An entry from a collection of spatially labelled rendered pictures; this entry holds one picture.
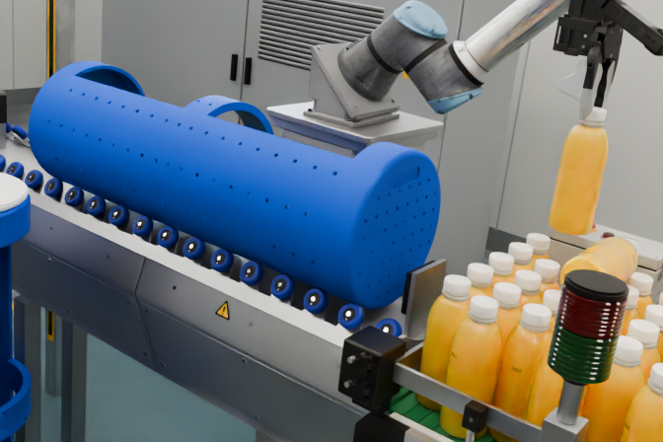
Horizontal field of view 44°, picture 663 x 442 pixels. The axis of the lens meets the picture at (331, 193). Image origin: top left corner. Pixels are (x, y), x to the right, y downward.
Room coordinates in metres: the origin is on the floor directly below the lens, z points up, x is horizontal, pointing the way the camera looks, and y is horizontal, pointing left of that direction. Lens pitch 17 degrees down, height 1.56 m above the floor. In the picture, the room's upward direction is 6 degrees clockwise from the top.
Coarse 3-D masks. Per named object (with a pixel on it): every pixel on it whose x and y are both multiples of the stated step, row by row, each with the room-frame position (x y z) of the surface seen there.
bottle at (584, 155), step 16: (576, 128) 1.27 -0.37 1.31; (592, 128) 1.26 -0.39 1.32; (576, 144) 1.25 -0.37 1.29; (592, 144) 1.24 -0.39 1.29; (608, 144) 1.26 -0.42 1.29; (560, 160) 1.28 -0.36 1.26; (576, 160) 1.25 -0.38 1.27; (592, 160) 1.24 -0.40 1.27; (560, 176) 1.27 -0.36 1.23; (576, 176) 1.24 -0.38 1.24; (592, 176) 1.24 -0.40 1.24; (560, 192) 1.26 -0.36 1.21; (576, 192) 1.24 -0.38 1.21; (592, 192) 1.24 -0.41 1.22; (560, 208) 1.25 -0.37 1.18; (576, 208) 1.24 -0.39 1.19; (592, 208) 1.25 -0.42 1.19; (560, 224) 1.25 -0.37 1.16; (576, 224) 1.24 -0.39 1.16; (592, 224) 1.26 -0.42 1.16
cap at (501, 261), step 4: (492, 256) 1.22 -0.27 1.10; (496, 256) 1.22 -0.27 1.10; (500, 256) 1.23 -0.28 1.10; (504, 256) 1.23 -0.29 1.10; (508, 256) 1.23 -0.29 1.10; (488, 260) 1.22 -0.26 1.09; (492, 260) 1.21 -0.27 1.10; (496, 260) 1.21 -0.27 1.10; (500, 260) 1.21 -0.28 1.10; (504, 260) 1.21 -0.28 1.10; (508, 260) 1.21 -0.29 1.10; (512, 260) 1.21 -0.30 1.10; (488, 264) 1.22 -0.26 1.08; (492, 264) 1.21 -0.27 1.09; (496, 264) 1.21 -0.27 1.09; (500, 264) 1.21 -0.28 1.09; (504, 264) 1.20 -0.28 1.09; (508, 264) 1.21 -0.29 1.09; (512, 264) 1.21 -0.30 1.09; (496, 268) 1.21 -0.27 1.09; (500, 268) 1.21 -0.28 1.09; (504, 268) 1.21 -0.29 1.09; (508, 268) 1.21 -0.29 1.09
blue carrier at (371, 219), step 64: (64, 128) 1.63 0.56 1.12; (128, 128) 1.54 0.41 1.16; (192, 128) 1.47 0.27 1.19; (256, 128) 1.65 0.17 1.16; (128, 192) 1.53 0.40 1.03; (192, 192) 1.41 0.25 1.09; (256, 192) 1.32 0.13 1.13; (320, 192) 1.26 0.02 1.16; (384, 192) 1.26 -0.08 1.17; (256, 256) 1.35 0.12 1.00; (320, 256) 1.24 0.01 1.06; (384, 256) 1.28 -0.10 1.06
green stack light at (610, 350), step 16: (560, 336) 0.75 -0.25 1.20; (576, 336) 0.74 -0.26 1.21; (560, 352) 0.75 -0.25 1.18; (576, 352) 0.73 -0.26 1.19; (592, 352) 0.73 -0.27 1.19; (608, 352) 0.74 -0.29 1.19; (560, 368) 0.74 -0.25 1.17; (576, 368) 0.73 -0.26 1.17; (592, 368) 0.73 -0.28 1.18; (608, 368) 0.74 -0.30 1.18
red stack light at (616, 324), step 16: (560, 304) 0.76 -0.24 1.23; (576, 304) 0.74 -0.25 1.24; (592, 304) 0.73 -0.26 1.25; (608, 304) 0.73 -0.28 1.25; (624, 304) 0.74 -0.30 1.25; (560, 320) 0.75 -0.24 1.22; (576, 320) 0.74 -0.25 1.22; (592, 320) 0.73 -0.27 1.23; (608, 320) 0.73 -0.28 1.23; (592, 336) 0.73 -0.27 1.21; (608, 336) 0.73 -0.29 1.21
